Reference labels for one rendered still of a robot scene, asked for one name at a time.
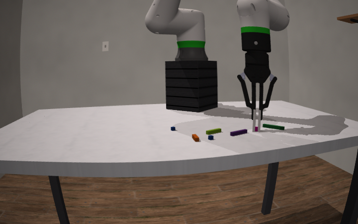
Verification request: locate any orange rod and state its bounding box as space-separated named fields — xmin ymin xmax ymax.
xmin=192 ymin=134 xmax=199 ymax=142

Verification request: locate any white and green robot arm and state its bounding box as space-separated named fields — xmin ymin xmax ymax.
xmin=145 ymin=0 xmax=289 ymax=61

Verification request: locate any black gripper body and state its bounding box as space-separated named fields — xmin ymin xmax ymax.
xmin=244 ymin=53 xmax=270 ymax=83

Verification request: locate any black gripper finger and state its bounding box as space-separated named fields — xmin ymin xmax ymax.
xmin=237 ymin=72 xmax=256 ymax=132
xmin=258 ymin=72 xmax=277 ymax=132

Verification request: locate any lime green rod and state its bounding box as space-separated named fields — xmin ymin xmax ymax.
xmin=206 ymin=128 xmax=221 ymax=135

